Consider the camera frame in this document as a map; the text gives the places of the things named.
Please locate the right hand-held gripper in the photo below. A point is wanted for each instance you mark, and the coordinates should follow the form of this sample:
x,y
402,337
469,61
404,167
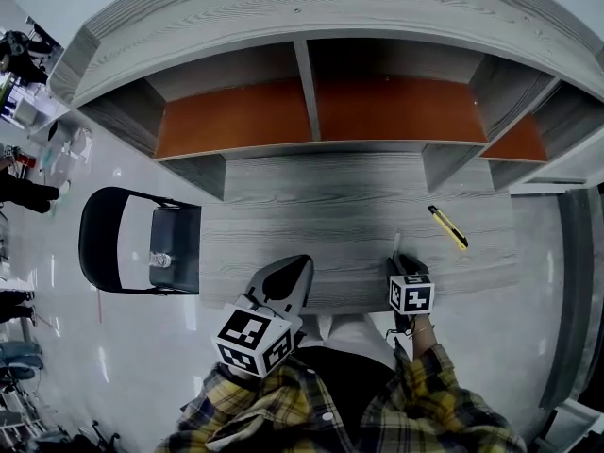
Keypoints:
x,y
413,295

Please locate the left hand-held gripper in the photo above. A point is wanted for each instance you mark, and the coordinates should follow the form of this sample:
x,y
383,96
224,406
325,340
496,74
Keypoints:
x,y
245,333

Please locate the silver pen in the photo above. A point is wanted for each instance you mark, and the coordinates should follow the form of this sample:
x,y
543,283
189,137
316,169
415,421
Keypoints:
x,y
397,242

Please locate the yellow utility knife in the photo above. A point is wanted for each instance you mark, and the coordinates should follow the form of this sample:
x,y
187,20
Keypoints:
x,y
448,228

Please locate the person's right forearm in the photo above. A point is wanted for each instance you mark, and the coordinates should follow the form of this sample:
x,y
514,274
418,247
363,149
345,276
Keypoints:
x,y
434,408

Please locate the person's legs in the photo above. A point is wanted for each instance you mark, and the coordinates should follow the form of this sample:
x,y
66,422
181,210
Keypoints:
x,y
349,338

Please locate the person's torso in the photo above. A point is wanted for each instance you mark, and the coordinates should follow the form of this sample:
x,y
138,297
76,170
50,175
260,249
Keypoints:
x,y
344,385

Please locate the clear plastic water bottle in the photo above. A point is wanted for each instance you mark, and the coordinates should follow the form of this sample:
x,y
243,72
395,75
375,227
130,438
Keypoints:
x,y
160,259

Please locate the grey framed glass door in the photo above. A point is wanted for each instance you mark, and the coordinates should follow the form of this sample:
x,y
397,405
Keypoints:
x,y
571,300

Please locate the white panelled door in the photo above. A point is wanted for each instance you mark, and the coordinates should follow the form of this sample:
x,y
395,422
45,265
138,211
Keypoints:
x,y
557,177

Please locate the black folding chair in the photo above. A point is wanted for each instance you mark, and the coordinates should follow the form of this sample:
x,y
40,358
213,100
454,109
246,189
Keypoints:
x,y
99,234

